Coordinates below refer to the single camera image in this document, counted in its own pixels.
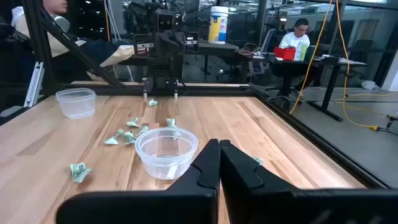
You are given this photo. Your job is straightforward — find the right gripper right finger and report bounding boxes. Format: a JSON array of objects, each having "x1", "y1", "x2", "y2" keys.
[{"x1": 220, "y1": 139, "x2": 398, "y2": 224}]

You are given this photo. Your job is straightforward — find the black cable with plugs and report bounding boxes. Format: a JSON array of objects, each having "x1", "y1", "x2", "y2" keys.
[{"x1": 377, "y1": 114, "x2": 398, "y2": 136}]

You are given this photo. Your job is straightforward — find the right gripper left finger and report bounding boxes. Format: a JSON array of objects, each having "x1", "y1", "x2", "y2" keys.
[{"x1": 55, "y1": 139, "x2": 220, "y2": 224}]

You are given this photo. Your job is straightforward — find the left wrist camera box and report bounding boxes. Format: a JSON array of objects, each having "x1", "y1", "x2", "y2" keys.
[{"x1": 157, "y1": 12, "x2": 175, "y2": 32}]

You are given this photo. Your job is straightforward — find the white green box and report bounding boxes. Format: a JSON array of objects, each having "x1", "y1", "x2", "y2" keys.
[{"x1": 294, "y1": 42, "x2": 309, "y2": 62}]

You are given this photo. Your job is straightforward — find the clear plastic tub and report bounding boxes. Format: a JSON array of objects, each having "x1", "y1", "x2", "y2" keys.
[{"x1": 55, "y1": 87, "x2": 96, "y2": 120}]

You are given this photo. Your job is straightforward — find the black aluminium table frame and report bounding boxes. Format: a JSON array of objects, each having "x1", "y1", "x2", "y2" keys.
[{"x1": 0, "y1": 0, "x2": 391, "y2": 191}]

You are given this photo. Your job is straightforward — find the clear round plastic bowl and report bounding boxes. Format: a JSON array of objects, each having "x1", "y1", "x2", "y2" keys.
[{"x1": 134, "y1": 126, "x2": 199, "y2": 180}]

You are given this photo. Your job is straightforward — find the yellow extension cable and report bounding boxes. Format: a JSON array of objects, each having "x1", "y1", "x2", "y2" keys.
[
  {"x1": 334, "y1": 0, "x2": 381, "y2": 131},
  {"x1": 289, "y1": 0, "x2": 334, "y2": 114}
]

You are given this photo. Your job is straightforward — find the white floor object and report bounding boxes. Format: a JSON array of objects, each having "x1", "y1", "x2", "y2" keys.
[{"x1": 361, "y1": 80, "x2": 381, "y2": 91}]

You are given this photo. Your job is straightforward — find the grey office chair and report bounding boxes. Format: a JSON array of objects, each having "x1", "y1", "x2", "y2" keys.
[{"x1": 248, "y1": 28, "x2": 277, "y2": 78}]

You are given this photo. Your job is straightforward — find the white yellow wipes canister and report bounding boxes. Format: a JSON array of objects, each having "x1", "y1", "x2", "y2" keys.
[{"x1": 208, "y1": 6, "x2": 229, "y2": 45}]

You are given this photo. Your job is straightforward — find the red box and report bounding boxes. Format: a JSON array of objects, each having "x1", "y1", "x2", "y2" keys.
[{"x1": 273, "y1": 46, "x2": 297, "y2": 61}]

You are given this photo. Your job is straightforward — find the person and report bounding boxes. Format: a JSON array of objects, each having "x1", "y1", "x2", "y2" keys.
[
  {"x1": 277, "y1": 17, "x2": 321, "y2": 94},
  {"x1": 0, "y1": 0, "x2": 136, "y2": 82}
]

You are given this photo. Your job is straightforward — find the black desk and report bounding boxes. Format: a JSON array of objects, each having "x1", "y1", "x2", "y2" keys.
[
  {"x1": 236, "y1": 49, "x2": 369, "y2": 123},
  {"x1": 119, "y1": 40, "x2": 240, "y2": 77}
]

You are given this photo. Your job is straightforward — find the silver aluminium extrusion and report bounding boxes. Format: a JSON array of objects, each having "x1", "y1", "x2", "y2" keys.
[{"x1": 24, "y1": 61, "x2": 45, "y2": 108}]

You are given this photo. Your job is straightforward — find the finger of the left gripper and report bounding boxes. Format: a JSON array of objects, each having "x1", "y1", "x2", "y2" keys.
[
  {"x1": 169, "y1": 34, "x2": 186, "y2": 60},
  {"x1": 155, "y1": 35, "x2": 170, "y2": 60}
]

